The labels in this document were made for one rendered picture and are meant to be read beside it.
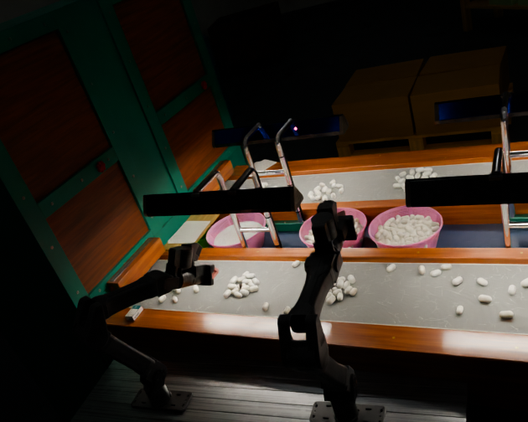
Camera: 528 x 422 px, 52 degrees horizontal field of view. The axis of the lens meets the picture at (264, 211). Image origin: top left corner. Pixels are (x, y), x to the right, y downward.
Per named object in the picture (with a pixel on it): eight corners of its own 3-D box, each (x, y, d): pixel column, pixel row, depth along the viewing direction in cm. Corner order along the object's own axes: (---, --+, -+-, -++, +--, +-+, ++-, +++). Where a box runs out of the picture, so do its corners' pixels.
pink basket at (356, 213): (375, 257, 202) (370, 236, 197) (306, 272, 206) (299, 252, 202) (366, 221, 225) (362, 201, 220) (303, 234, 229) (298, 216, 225)
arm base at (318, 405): (308, 383, 149) (302, 404, 144) (380, 388, 141) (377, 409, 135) (315, 403, 153) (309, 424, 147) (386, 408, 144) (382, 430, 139)
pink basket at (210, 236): (280, 247, 227) (273, 228, 222) (221, 273, 223) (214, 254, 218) (261, 221, 250) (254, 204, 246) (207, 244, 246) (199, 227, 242)
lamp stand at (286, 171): (308, 231, 231) (279, 136, 210) (266, 231, 241) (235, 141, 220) (321, 207, 245) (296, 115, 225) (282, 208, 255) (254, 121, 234)
